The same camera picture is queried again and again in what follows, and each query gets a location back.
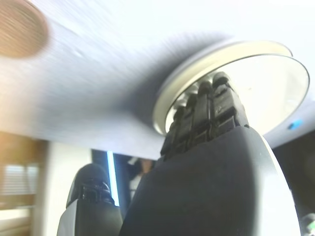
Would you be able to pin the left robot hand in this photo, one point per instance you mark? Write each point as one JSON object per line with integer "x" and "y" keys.
{"x": 209, "y": 186}

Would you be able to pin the orange spiral pastry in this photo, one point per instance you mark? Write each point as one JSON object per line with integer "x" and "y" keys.
{"x": 19, "y": 32}

